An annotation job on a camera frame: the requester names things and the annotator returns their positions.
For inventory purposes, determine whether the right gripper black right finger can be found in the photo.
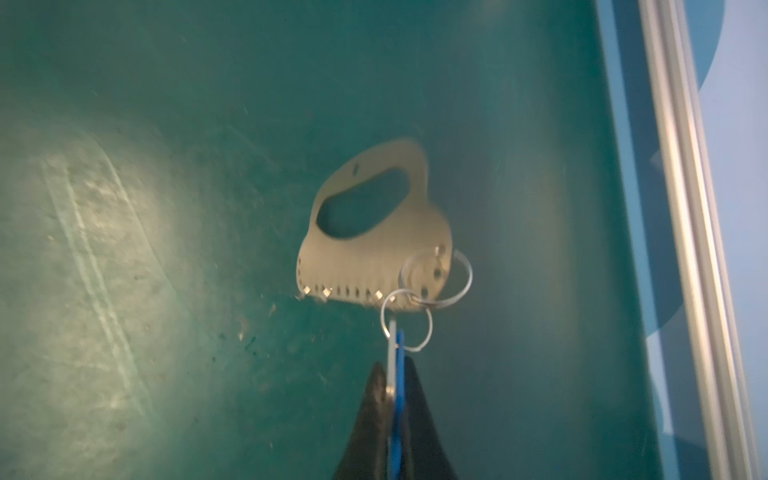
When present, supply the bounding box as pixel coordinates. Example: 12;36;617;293
400;356;457;480

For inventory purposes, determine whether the blue tag key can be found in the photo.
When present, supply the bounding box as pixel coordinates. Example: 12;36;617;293
380;288;434;479

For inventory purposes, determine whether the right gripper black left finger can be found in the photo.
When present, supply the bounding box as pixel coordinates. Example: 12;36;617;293
333;362;389;480

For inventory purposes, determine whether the silver perforated metal key plate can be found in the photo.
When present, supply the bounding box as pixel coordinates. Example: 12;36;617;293
296;138;469;311

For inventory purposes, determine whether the back horizontal aluminium frame bar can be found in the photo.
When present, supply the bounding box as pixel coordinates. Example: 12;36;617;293
639;1;761;479

